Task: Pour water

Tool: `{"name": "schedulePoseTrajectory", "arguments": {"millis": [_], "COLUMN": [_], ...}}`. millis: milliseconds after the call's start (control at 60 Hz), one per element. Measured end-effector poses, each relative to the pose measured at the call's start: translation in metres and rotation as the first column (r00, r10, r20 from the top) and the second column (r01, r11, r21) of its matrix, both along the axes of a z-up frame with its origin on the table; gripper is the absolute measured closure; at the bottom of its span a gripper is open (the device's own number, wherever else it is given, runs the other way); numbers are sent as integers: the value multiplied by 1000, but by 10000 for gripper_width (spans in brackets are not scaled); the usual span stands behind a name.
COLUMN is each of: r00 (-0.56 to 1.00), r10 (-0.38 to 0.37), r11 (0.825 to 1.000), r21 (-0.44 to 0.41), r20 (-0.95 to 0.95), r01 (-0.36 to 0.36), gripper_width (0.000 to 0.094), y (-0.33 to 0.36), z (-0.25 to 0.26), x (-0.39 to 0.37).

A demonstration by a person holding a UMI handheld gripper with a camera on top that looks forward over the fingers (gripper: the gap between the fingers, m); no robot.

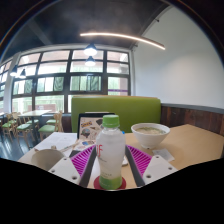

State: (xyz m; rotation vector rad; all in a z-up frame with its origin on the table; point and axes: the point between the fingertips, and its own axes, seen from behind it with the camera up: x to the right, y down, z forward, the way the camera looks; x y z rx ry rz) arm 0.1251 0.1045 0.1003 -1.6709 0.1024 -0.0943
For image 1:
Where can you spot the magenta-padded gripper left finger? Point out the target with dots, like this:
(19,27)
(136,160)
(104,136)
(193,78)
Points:
(66,168)

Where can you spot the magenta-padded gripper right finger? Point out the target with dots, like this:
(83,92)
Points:
(160,166)

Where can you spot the green-capped clear drink bottle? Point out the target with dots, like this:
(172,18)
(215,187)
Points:
(110,150)

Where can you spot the small clear plastic packet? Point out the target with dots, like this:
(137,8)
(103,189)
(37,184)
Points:
(163,155)

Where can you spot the white paper sheet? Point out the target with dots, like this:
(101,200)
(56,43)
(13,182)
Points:
(55,140)

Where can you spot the white ceramic bowl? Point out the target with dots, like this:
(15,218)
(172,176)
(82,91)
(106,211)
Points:
(150,136)

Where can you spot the flat round red coaster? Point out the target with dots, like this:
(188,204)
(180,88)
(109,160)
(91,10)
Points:
(96,183)

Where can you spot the black-framed sticker-covered tablet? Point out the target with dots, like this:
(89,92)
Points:
(88,128)

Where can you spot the group of green-seated wooden chairs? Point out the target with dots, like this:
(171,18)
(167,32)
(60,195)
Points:
(20,126)

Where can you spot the light wooden dining table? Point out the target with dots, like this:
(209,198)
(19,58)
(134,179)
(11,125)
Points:
(35,112)

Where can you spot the green upholstered bench backrest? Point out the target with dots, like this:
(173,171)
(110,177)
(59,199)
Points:
(133,108)

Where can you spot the large dark-framed grid window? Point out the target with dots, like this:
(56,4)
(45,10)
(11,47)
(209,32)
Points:
(50,83)

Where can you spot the group of pendant lamps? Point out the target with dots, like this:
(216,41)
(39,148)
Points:
(90,50)

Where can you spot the long curved ceiling light strip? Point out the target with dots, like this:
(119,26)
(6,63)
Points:
(123,36)

